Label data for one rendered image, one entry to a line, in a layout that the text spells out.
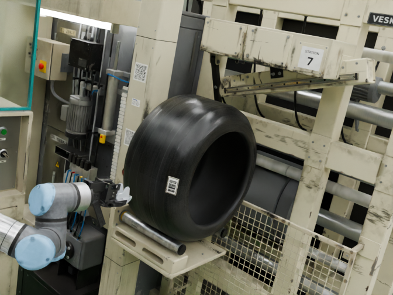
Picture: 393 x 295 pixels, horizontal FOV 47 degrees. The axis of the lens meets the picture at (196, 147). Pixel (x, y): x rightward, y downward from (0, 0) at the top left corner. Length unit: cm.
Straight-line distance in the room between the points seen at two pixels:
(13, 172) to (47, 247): 95
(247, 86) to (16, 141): 104
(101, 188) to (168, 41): 74
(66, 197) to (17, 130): 76
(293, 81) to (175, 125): 58
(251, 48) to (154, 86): 43
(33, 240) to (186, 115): 73
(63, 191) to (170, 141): 44
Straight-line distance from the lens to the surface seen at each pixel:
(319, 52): 178
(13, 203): 216
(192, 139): 161
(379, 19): 205
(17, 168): 216
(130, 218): 197
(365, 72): 185
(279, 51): 185
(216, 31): 203
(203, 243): 212
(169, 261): 182
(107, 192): 149
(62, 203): 138
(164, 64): 195
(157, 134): 167
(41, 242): 125
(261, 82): 205
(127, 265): 223
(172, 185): 160
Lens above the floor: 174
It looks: 15 degrees down
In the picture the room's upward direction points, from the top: 11 degrees clockwise
